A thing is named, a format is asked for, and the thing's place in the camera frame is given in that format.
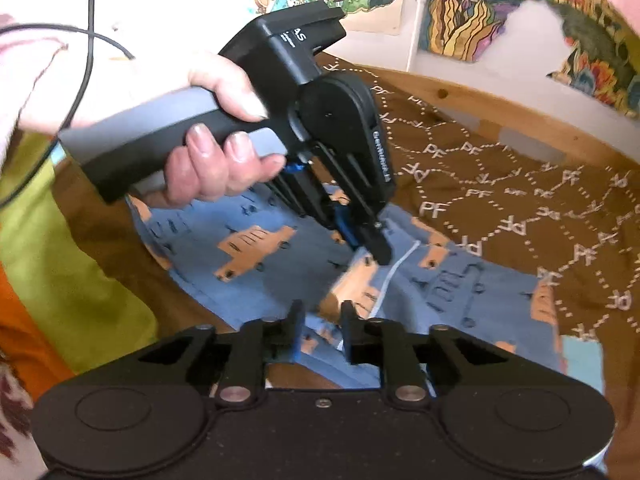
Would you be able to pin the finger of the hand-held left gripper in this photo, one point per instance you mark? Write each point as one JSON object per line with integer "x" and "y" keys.
{"x": 347, "y": 225}
{"x": 377, "y": 245}

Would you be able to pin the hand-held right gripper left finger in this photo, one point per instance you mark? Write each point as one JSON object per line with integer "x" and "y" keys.
{"x": 296, "y": 347}

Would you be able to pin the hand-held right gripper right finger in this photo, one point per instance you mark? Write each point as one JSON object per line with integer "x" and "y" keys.
{"x": 357, "y": 332}

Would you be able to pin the blue patterned pants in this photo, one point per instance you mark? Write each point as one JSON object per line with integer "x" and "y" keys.
{"x": 450, "y": 320}

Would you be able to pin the person's left hand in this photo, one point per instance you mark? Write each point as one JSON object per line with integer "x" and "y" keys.
{"x": 205, "y": 175}

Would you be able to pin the brown printed blanket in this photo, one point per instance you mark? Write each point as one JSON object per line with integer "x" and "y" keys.
{"x": 500, "y": 170}

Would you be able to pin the colourful patchwork sheet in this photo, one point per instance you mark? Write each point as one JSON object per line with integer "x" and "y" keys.
{"x": 60, "y": 260}

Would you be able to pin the white wall pipe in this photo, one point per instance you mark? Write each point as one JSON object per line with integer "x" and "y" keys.
{"x": 414, "y": 35}

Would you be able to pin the swirl pattern wall poster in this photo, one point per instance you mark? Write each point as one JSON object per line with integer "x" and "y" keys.
{"x": 475, "y": 10}

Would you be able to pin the wooden bed frame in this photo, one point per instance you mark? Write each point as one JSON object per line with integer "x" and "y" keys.
{"x": 560, "y": 132}

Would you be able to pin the torn landscape wall poster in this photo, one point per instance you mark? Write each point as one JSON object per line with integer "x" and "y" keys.
{"x": 595, "y": 35}

